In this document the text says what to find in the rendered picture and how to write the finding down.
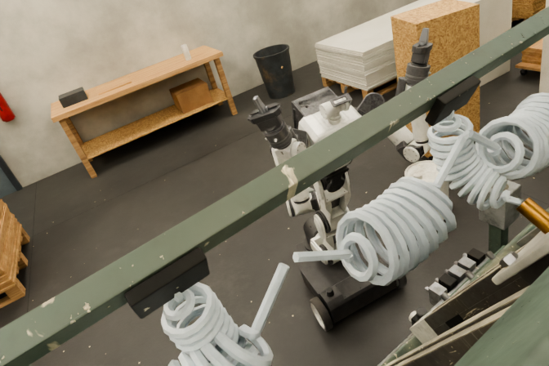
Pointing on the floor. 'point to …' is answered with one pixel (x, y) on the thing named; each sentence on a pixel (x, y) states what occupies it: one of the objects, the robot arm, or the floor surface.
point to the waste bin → (276, 70)
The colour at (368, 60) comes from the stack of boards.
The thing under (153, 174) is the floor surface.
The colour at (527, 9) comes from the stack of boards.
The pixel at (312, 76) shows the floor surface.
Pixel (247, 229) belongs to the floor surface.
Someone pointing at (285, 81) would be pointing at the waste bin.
